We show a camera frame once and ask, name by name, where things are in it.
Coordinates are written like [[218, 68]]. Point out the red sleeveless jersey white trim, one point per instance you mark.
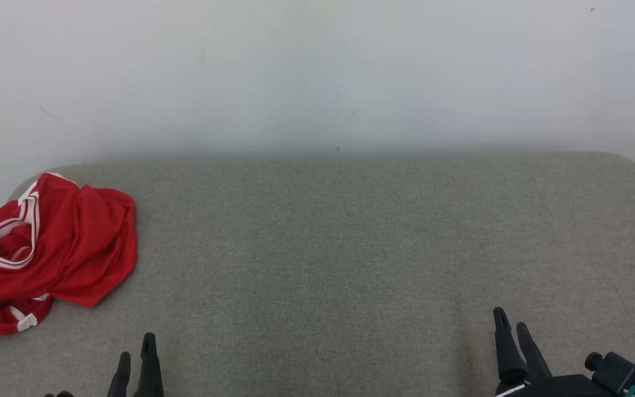
[[91, 242]]

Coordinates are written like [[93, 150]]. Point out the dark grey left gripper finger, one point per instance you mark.
[[150, 375], [121, 380]]

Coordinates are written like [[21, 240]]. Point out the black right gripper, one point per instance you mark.
[[554, 389]]

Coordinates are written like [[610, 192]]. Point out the grey fabric sofa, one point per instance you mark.
[[323, 248]]

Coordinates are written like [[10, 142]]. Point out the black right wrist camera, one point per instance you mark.
[[620, 375]]

